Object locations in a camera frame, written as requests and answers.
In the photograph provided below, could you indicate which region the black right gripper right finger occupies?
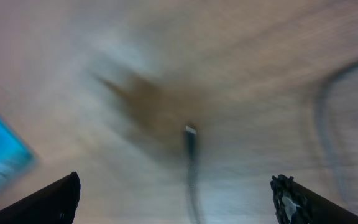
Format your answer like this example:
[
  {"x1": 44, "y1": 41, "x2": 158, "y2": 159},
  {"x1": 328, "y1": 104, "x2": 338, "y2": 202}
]
[{"x1": 270, "y1": 174, "x2": 358, "y2": 224}]

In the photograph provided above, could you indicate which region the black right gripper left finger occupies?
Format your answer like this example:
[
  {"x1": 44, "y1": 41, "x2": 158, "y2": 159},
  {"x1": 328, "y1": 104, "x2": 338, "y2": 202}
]
[{"x1": 0, "y1": 172, "x2": 81, "y2": 224}]

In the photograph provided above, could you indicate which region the black charger cable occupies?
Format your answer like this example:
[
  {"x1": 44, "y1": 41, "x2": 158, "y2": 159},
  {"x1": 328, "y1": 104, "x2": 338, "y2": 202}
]
[{"x1": 183, "y1": 55, "x2": 358, "y2": 224}]

